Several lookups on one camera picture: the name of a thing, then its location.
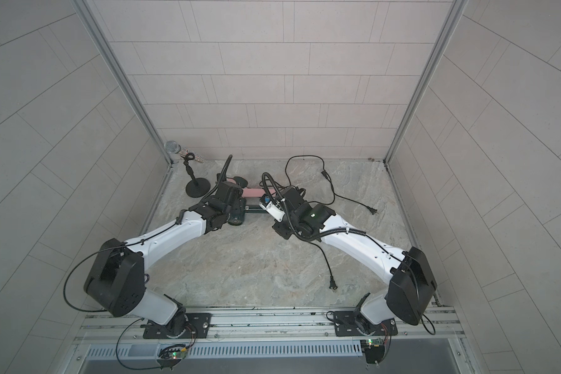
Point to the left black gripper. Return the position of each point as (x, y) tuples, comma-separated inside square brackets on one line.
[(235, 202)]

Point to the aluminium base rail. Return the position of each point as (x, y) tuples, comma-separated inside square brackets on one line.
[(267, 324)]

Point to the black microphone stand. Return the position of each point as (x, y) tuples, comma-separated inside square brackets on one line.
[(196, 187)]

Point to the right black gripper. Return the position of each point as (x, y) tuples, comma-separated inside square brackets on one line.
[(284, 231)]

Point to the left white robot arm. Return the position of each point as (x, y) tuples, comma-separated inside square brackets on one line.
[(117, 277)]

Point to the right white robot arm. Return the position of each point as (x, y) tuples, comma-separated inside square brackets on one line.
[(407, 273)]

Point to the near green hair dryer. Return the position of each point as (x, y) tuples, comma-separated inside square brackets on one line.
[(238, 215)]

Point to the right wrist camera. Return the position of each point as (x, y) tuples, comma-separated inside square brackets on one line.
[(274, 209)]

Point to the pink hair dryer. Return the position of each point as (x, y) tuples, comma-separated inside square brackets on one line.
[(250, 192)]

